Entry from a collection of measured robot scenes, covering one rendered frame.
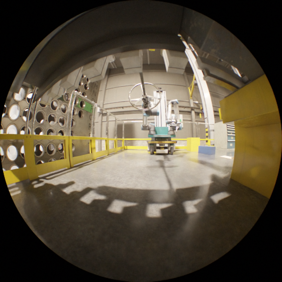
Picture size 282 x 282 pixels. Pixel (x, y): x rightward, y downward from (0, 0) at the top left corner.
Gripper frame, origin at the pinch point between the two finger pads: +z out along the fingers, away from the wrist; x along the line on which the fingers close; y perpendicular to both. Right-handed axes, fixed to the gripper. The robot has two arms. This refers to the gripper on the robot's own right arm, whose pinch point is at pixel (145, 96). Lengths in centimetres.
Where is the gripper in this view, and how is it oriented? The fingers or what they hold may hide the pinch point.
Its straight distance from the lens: 108.7
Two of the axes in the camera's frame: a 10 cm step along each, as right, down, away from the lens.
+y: -7.2, 6.9, 0.9
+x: -6.8, -7.3, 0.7
